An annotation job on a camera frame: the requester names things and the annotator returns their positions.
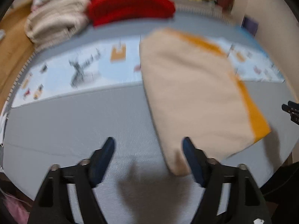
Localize beige and orange hooded jacket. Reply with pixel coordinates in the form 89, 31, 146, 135
140, 28, 271, 176

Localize purple bag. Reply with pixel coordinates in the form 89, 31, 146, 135
241, 16, 258, 36

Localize grey printed bed sheet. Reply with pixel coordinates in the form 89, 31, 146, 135
3, 13, 298, 223

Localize wooden bed headboard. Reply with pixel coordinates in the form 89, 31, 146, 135
0, 1, 34, 108

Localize cream folded blanket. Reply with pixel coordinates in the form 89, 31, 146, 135
24, 0, 91, 52

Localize red folded blanket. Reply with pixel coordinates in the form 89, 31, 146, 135
87, 0, 176, 27

